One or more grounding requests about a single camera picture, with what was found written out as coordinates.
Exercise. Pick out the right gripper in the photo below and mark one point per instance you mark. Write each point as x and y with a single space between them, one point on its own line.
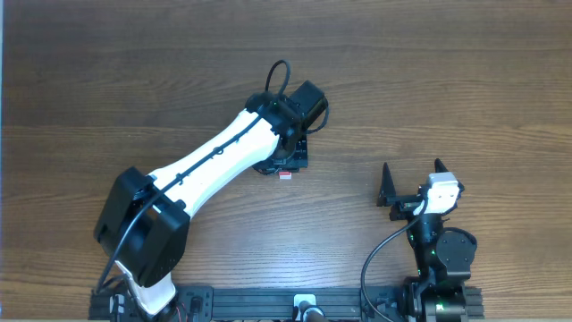
402 208

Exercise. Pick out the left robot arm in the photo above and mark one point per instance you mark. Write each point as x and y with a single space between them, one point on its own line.
219 165

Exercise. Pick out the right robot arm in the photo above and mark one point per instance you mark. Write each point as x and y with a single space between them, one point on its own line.
451 255

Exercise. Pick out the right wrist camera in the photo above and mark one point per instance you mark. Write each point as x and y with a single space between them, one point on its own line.
441 192

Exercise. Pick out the mounting rail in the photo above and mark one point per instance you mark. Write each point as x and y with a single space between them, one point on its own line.
259 304

